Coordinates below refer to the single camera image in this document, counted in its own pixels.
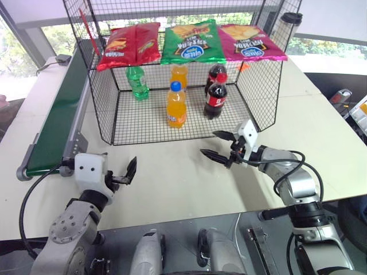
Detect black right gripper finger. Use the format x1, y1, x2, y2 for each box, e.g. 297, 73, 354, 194
213, 130, 239, 142
200, 148, 234, 169

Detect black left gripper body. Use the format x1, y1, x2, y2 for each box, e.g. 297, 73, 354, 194
104, 170, 121, 193

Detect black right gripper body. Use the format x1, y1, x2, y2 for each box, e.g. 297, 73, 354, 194
229, 135, 247, 164

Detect green conveyor belt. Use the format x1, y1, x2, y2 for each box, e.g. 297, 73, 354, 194
16, 48, 90, 182

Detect cola bottle red cap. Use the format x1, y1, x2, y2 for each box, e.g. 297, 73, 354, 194
204, 64, 228, 97
203, 73, 228, 120

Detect orange soda bottle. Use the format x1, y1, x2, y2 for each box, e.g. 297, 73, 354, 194
169, 65, 190, 90
166, 81, 188, 129

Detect grey rounded robot leg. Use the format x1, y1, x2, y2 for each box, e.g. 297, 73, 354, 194
134, 228, 166, 275
197, 227, 248, 275

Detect green soda bottle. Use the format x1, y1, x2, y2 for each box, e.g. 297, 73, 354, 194
126, 66, 151, 101

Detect magenta chips bag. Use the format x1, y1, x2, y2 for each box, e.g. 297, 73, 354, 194
218, 23, 288, 62

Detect green chips bag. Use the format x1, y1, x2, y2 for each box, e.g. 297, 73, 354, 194
160, 19, 227, 65

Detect red and white device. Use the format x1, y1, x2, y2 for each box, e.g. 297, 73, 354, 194
330, 89, 353, 109

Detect white cup black lid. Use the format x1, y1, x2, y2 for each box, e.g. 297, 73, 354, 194
270, 11, 303, 53

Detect red chips bag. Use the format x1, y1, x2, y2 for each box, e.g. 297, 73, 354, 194
96, 22, 161, 72

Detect white and yellow boxes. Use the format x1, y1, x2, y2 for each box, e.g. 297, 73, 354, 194
348, 96, 367, 130

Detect grey power adapter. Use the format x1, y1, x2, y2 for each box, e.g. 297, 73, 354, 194
54, 54, 72, 66

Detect red stick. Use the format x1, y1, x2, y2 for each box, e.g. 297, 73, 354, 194
78, 9, 102, 57

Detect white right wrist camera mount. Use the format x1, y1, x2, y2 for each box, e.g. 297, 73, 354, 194
237, 119, 259, 162

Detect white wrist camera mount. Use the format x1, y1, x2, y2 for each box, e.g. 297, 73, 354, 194
73, 153, 115, 206
237, 119, 259, 162

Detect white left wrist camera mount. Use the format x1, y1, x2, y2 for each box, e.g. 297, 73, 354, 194
73, 153, 115, 206

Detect black wire mesh shelf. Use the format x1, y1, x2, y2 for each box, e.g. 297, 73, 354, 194
62, 0, 302, 146

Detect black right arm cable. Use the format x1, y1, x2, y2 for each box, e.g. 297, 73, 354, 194
245, 151, 325, 203

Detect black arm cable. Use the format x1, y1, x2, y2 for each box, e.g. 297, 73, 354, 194
19, 164, 76, 260
245, 151, 325, 203

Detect thin white cable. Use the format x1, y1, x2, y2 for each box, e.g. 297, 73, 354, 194
234, 213, 243, 260

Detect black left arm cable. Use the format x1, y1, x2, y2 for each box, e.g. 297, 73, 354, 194
19, 164, 76, 260

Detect black metal bracket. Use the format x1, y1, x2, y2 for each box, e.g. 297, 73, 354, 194
247, 227, 278, 275

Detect grey adapter cable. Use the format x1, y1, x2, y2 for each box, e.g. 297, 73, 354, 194
35, 61, 58, 77

